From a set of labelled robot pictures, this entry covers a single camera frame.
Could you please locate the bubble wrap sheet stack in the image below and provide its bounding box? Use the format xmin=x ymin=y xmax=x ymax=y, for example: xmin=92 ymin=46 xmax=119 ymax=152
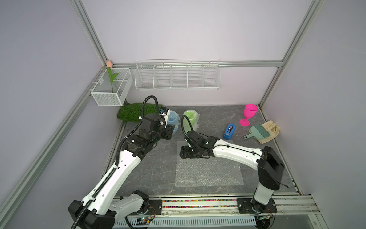
xmin=175 ymin=156 xmax=244 ymax=187

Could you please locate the blue tape dispenser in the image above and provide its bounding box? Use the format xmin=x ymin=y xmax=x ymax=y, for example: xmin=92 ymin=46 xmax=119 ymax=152
xmin=223 ymin=124 xmax=236 ymax=140

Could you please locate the pink plastic wine glass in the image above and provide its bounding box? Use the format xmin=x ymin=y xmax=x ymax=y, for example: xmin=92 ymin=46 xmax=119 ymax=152
xmin=239 ymin=104 xmax=258 ymax=127

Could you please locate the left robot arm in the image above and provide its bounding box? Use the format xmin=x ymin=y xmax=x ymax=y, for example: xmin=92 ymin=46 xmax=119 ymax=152
xmin=68 ymin=95 xmax=174 ymax=229

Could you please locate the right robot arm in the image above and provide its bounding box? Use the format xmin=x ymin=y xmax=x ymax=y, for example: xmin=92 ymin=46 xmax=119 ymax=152
xmin=180 ymin=115 xmax=285 ymax=206

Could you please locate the green artificial grass mat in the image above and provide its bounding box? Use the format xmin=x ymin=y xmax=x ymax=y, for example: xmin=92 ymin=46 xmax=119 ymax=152
xmin=117 ymin=103 xmax=158 ymax=123

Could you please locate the green dustpan brush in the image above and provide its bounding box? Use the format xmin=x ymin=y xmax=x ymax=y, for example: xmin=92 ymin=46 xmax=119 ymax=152
xmin=244 ymin=124 xmax=271 ymax=140

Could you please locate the white mesh basket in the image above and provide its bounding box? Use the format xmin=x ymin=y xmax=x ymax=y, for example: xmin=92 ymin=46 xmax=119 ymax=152
xmin=91 ymin=68 xmax=133 ymax=107

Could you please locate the artificial pink tulip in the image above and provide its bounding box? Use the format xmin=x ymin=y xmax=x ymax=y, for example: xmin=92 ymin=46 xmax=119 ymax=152
xmin=106 ymin=60 xmax=119 ymax=92

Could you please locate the white wire shelf rack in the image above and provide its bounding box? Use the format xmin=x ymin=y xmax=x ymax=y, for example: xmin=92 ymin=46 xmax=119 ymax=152
xmin=134 ymin=59 xmax=221 ymax=90

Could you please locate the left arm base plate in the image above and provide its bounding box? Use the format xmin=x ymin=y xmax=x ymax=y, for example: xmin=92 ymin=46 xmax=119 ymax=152
xmin=129 ymin=199 xmax=163 ymax=216

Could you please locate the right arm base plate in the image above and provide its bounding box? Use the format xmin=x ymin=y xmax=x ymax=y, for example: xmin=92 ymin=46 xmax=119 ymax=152
xmin=237 ymin=198 xmax=277 ymax=215

